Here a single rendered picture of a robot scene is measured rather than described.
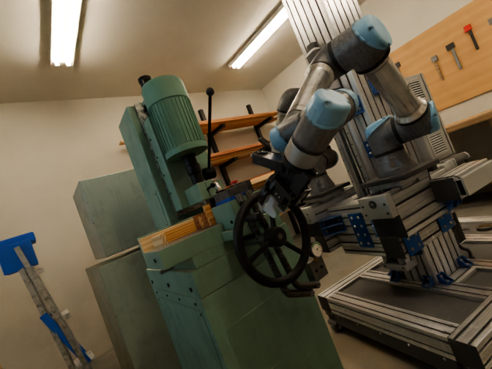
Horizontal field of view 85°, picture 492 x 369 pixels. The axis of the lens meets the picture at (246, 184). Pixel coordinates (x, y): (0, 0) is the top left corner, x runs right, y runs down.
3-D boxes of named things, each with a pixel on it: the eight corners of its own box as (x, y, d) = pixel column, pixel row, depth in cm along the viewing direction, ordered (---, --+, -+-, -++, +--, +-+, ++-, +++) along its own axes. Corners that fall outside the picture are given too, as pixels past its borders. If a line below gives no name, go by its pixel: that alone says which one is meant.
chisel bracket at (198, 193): (204, 203, 103) (196, 183, 104) (190, 209, 115) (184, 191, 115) (220, 198, 108) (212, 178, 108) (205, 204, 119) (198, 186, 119)
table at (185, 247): (175, 271, 71) (167, 250, 71) (147, 269, 96) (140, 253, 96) (315, 200, 107) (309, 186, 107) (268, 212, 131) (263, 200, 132)
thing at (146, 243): (144, 252, 93) (139, 239, 93) (143, 252, 95) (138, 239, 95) (267, 199, 129) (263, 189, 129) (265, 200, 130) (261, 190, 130)
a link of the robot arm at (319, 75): (304, 56, 98) (258, 134, 68) (331, 36, 91) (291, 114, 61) (323, 81, 102) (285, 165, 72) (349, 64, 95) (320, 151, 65)
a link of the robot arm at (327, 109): (360, 102, 51) (346, 114, 45) (331, 146, 59) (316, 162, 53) (325, 81, 53) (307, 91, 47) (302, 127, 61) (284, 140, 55)
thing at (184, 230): (162, 245, 95) (158, 235, 95) (160, 246, 97) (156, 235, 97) (282, 193, 132) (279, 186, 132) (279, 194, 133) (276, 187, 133)
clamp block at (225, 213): (239, 228, 85) (228, 201, 85) (219, 232, 95) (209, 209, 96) (271, 212, 93) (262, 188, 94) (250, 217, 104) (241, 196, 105)
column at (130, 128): (181, 259, 117) (124, 105, 119) (166, 259, 135) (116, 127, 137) (223, 239, 130) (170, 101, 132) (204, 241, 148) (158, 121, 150)
